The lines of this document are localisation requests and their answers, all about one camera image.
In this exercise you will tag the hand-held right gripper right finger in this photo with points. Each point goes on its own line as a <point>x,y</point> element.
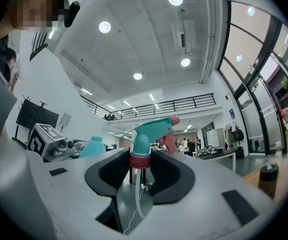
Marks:
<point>209,209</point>

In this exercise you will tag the black framed glass door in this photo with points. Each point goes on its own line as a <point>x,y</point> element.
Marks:
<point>259,96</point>

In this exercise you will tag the small clear bottle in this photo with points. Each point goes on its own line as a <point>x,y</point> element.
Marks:
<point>278,152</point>

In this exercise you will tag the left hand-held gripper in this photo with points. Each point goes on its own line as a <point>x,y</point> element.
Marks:
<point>46,144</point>

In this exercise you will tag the black monitor on stand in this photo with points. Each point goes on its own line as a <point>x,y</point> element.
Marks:
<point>37,116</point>

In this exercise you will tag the blue poster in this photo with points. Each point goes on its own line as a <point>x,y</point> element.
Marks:
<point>232,113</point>

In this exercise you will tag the black hanging backpack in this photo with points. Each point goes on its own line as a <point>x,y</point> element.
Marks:
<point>239,134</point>

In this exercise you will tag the black-top white-legged table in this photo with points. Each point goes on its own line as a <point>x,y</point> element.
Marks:
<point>219,154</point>

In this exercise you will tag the coat rack with clothes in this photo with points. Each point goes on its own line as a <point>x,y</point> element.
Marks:
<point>231,139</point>

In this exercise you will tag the person's head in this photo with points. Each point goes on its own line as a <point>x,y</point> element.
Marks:
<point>36,6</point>

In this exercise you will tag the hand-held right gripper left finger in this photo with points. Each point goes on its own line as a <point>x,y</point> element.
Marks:
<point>71,196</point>

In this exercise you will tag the person's black shirt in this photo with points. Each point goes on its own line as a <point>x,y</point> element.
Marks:
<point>1,56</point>

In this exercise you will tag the white panel on stand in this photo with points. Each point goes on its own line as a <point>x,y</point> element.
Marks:
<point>65,119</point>

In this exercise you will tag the white ceiling air conditioner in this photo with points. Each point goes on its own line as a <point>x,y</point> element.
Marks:
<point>183,35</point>

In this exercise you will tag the large wooden table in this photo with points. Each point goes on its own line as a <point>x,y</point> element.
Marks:
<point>286,181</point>

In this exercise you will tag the black head camera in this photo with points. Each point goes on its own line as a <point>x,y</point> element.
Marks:
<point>72,14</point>

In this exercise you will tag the black mezzanine railing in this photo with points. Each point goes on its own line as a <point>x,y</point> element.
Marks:
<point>158,107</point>

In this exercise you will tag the black thermos flask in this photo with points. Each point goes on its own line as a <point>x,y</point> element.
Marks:
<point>267,181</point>

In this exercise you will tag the teal spray bottle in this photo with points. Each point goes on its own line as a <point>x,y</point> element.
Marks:
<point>93,147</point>

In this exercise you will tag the black stair railing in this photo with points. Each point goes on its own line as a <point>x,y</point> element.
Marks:
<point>38,45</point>

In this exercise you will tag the grey locker cabinet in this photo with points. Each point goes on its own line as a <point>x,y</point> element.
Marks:
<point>215,137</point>

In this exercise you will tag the teal spray bottle trigger head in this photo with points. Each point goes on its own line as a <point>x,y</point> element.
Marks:
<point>143,134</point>

